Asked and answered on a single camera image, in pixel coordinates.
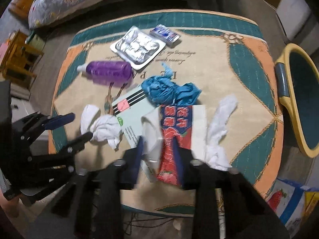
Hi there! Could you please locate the red blue snack wrapper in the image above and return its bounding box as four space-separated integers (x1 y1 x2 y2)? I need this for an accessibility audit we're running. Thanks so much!
141 105 207 188

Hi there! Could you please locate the teal yellow trash basket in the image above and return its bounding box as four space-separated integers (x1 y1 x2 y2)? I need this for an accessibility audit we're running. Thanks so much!
275 43 318 158

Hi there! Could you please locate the white crumpled tissue left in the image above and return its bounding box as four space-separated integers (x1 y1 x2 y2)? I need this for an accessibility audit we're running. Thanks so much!
80 104 121 149

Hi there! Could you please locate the white crumpled tissue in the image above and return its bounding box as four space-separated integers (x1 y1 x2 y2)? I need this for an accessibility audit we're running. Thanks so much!
204 94 238 171
80 104 121 149

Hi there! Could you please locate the blue white printed box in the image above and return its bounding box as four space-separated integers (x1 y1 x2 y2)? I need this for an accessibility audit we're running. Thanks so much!
266 179 318 237

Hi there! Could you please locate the small wooden shelf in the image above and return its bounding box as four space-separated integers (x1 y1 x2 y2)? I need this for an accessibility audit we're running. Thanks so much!
1 30 44 90

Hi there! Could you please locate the white crumpled tissue right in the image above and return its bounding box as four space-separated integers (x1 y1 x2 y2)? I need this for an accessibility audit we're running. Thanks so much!
204 94 238 171

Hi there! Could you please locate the white green medicine box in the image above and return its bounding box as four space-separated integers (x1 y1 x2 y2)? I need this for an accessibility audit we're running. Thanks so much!
112 86 162 182

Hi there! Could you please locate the purple plastic bottle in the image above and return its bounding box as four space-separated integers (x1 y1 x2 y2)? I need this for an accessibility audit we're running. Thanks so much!
77 61 133 87

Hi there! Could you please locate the green beige patterned rug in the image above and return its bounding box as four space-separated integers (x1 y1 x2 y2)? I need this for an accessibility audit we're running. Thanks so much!
49 10 283 216

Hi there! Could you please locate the silver blister pack tray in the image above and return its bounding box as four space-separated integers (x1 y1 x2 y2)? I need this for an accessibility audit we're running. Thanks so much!
110 26 166 71

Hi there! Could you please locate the small blue white packet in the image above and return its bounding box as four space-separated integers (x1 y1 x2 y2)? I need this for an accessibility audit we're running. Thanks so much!
150 24 180 46

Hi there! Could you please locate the white air purifier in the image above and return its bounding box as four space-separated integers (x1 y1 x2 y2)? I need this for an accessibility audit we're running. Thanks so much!
276 0 318 55

